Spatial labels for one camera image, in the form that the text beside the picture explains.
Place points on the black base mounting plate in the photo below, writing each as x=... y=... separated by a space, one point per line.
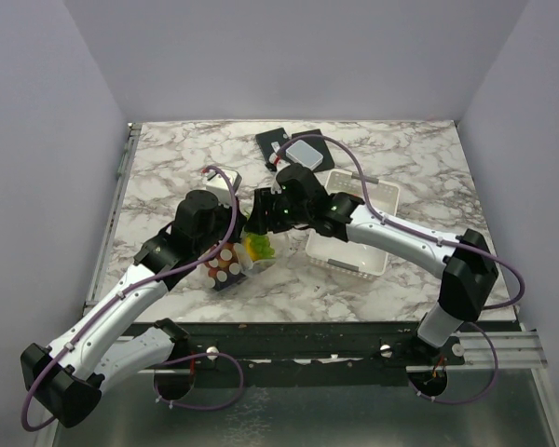
x=320 y=354

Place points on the aluminium rail left edge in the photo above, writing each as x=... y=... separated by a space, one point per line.
x=122 y=180

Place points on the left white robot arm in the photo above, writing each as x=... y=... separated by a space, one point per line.
x=69 y=375

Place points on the clear polka dot zip bag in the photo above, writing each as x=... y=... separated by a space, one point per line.
x=243 y=263

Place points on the purple toy eggplant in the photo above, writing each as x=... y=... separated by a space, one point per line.
x=228 y=279

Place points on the black box with label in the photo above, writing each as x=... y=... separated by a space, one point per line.
x=269 y=142

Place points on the white perforated plastic basket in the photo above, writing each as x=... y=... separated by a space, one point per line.
x=355 y=257

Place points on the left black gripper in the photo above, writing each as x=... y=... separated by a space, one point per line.
x=239 y=223

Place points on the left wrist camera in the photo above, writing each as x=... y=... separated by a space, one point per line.
x=216 y=184

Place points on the red yellow toy fruit cluster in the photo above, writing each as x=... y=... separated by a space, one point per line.
x=220 y=267

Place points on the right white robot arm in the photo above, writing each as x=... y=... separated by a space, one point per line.
x=463 y=263

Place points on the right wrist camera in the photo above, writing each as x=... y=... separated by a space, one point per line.
x=276 y=163

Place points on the yellow toy bell pepper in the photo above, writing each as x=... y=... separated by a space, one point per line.
x=250 y=248

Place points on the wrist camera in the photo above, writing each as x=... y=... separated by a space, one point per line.
x=276 y=163
x=216 y=184

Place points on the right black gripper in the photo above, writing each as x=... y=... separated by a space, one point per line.
x=258 y=223

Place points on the aluminium extrusion right front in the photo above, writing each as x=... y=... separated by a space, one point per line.
x=515 y=351

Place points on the green toy grapes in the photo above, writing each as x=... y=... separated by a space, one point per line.
x=263 y=245

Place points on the white grey small device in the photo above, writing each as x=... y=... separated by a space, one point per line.
x=302 y=153

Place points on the black flat box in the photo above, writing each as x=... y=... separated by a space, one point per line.
x=320 y=145

